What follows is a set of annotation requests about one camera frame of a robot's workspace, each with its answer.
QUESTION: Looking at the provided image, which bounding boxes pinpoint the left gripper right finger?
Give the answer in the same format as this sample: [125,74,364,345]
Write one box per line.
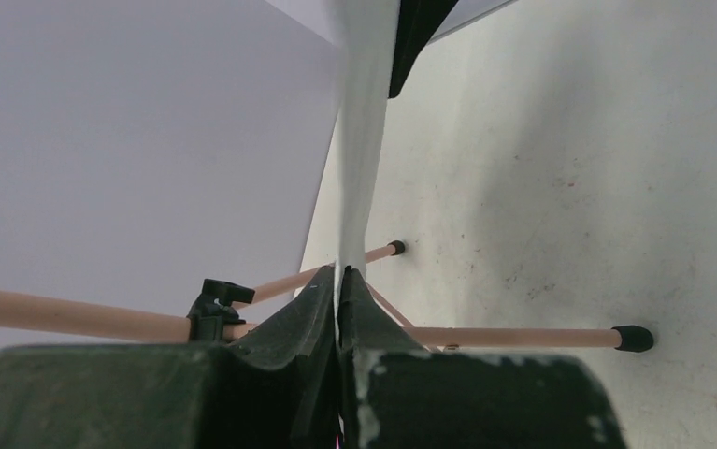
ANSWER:
[337,268,625,448]

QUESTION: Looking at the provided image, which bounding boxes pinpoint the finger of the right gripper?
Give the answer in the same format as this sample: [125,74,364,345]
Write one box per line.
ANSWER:
[388,0,458,99]

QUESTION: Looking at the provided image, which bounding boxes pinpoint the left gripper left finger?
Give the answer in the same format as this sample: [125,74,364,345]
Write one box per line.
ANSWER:
[0,267,339,448]

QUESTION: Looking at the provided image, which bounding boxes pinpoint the sheet music page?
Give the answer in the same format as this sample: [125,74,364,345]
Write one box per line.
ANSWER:
[330,0,403,286]

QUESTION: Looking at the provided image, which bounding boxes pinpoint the pink folding music stand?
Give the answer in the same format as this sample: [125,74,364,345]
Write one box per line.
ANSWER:
[0,239,656,355]

